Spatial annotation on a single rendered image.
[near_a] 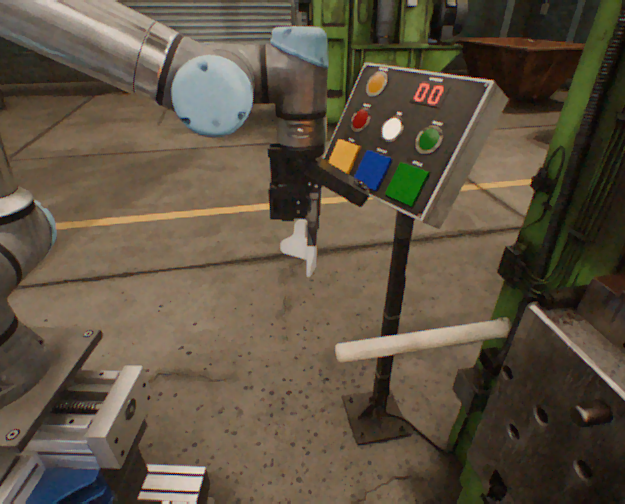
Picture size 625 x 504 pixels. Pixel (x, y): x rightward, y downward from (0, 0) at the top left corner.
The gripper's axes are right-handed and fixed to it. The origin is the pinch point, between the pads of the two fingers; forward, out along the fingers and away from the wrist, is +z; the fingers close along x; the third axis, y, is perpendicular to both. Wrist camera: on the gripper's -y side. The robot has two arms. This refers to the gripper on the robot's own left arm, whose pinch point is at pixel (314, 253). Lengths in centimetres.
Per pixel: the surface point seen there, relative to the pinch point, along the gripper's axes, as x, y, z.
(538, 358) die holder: 15.2, -35.7, 8.7
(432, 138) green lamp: -17.9, -22.3, -16.0
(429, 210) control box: -9.7, -21.9, -4.4
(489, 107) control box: -17.5, -31.7, -22.0
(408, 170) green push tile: -16.6, -18.3, -9.8
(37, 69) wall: -650, 511, 53
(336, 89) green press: -463, -9, 50
